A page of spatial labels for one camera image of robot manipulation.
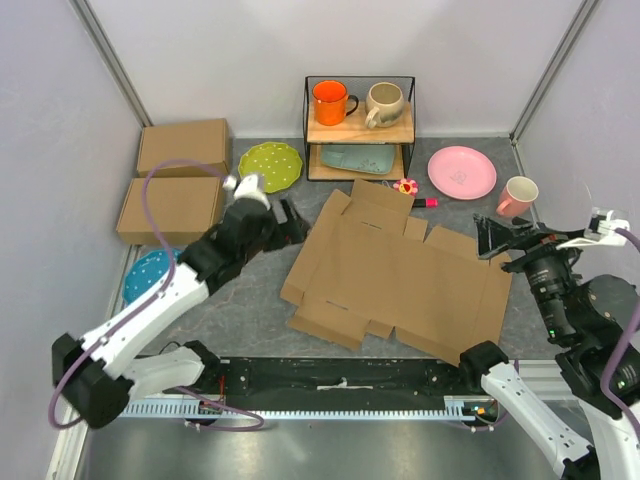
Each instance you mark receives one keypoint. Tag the brown cardboard box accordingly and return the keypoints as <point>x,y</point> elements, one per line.
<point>369,267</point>

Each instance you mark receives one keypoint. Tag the teal rectangular dish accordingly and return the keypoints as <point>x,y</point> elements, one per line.
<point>370,159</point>

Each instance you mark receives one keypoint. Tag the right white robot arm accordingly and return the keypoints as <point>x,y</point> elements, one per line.
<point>593,322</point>

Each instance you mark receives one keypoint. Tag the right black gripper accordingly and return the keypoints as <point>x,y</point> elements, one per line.
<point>492,236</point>

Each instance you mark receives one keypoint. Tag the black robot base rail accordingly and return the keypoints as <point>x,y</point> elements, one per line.
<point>242,376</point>

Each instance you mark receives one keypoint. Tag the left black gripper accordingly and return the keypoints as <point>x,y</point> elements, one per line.
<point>297,228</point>

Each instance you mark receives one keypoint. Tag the pink flower plush keychain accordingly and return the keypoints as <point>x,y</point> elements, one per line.
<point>406,186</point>

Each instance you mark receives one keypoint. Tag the pink mug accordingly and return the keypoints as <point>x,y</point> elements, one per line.
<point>517,196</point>

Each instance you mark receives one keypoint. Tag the green dotted plate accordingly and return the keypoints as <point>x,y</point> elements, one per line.
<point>278,163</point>

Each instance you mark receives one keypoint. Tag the white slotted cable duct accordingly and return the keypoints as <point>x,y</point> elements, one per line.
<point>183,407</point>

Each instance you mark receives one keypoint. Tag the blue dotted plate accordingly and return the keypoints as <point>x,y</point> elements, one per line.
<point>144,273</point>

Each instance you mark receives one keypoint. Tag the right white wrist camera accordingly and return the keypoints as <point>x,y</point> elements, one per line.
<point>602,230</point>

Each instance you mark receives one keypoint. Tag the pink plate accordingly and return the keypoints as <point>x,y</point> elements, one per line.
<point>462,173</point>

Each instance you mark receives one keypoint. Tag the black pink marker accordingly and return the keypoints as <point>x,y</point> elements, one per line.
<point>426,203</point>

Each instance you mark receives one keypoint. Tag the rear folded cardboard box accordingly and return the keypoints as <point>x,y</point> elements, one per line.
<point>205,141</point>

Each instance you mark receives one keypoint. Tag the orange mug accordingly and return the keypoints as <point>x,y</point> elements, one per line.
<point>332,102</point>

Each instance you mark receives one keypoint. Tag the folded cardboard box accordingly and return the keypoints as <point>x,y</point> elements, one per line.
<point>182,208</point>
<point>205,141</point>

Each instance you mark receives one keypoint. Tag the beige ceramic mug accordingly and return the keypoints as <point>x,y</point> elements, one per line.
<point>384,105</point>

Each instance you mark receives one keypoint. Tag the front folded cardboard box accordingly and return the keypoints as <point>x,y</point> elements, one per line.
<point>182,208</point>

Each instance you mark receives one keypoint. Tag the black wire wooden shelf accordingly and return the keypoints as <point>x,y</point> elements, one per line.
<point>353,130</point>

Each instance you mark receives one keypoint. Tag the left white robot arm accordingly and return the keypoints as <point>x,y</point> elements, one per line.
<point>102,372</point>

